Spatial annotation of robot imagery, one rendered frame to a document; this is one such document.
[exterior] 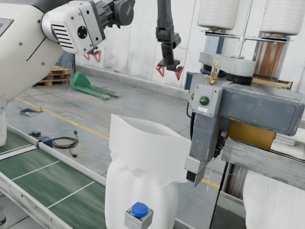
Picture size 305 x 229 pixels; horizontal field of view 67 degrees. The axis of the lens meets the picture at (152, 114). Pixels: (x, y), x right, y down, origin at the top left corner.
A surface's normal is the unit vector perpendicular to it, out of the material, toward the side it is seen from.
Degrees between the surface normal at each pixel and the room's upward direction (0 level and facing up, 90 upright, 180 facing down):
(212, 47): 90
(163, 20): 111
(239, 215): 90
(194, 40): 90
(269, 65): 90
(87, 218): 0
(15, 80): 115
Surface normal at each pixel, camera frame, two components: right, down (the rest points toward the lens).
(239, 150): -0.54, 0.18
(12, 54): 0.37, 0.59
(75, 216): 0.13, -0.94
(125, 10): 0.83, 0.27
